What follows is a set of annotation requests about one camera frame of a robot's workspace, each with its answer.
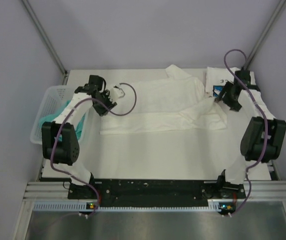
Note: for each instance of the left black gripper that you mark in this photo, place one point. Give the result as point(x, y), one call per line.
point(110, 104)

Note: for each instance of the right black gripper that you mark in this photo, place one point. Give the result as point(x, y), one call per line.
point(234, 106)

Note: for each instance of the teal t-shirt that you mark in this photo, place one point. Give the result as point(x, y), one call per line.
point(80, 125)

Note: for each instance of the white floral print t-shirt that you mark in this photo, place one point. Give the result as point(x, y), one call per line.
point(177, 102)

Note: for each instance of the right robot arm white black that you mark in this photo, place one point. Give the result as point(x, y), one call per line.
point(264, 136)

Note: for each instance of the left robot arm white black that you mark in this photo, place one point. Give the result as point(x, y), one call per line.
point(59, 139)

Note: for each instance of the folded white daisy t-shirt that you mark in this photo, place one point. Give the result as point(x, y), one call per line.
point(221, 82)

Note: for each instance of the white plastic laundry basket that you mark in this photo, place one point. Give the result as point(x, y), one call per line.
point(55, 99)

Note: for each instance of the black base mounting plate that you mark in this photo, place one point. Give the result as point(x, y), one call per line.
point(149, 193)

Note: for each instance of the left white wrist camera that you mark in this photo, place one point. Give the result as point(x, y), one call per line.
point(116, 92)

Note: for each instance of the left aluminium corner post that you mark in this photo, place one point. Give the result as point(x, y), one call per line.
point(43, 35)

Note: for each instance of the aluminium corner post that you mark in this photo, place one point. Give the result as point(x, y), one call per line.
point(43, 35)
point(277, 12)

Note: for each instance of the right aluminium corner post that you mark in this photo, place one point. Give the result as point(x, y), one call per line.
point(277, 12)

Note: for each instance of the grey slotted cable duct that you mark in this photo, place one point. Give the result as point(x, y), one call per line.
point(75, 206)

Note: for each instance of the aluminium front frame rail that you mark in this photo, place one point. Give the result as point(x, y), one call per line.
point(262, 191)

